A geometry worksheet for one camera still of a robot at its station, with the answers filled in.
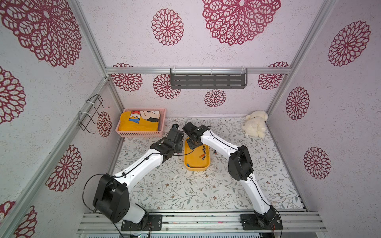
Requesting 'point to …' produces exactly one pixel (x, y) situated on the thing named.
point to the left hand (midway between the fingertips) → (175, 143)
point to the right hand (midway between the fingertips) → (193, 141)
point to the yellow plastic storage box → (197, 159)
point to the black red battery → (215, 152)
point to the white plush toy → (255, 124)
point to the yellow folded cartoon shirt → (136, 120)
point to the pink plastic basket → (145, 134)
